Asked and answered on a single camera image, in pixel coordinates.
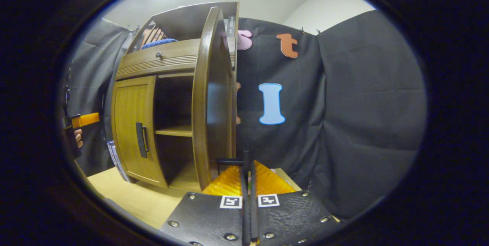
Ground wooden cabinet drawer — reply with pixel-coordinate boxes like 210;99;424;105
115;39;201;81

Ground blue white book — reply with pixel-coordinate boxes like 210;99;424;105
107;140;132;183

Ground blue folded cloth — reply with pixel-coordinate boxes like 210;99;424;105
141;38;178;50

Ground stack of brown books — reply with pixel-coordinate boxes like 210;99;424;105
139;28;167;47

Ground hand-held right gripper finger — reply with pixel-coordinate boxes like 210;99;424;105
160;165;250;246
250;161;341;246

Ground wooden shoe cabinet door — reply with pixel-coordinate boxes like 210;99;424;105
111;76;169;188
192;6;251;191

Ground black backdrop cloth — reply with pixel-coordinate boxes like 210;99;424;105
61;9;427;220

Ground wooden double-door shoe cabinet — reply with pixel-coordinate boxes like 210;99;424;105
111;2;240;191

